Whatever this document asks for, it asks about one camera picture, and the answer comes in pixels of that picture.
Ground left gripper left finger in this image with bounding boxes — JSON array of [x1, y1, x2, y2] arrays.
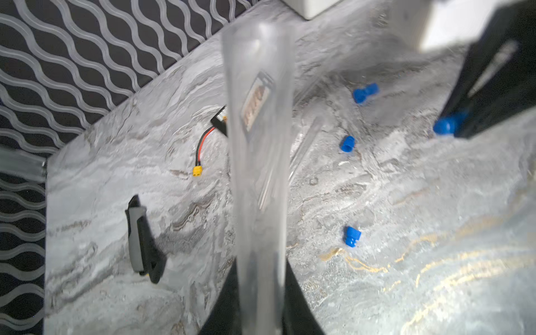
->
[[198, 261, 242, 335]]

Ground blue stopper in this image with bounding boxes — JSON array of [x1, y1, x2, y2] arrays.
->
[[353, 83, 379, 104], [433, 113, 467, 135], [339, 135, 355, 153], [344, 226, 362, 248]]

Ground clear test tube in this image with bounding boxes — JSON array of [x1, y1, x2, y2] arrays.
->
[[288, 116, 324, 185], [222, 21, 295, 334]]

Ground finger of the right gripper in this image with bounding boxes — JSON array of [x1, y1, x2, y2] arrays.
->
[[441, 1, 535, 138]]

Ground black charging board with cable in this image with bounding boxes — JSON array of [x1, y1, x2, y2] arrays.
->
[[192, 70, 275, 177]]

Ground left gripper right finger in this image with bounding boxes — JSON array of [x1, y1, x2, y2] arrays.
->
[[283, 260, 325, 335]]

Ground white box brown lid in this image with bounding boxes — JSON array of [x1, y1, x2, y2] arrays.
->
[[282, 0, 341, 20]]

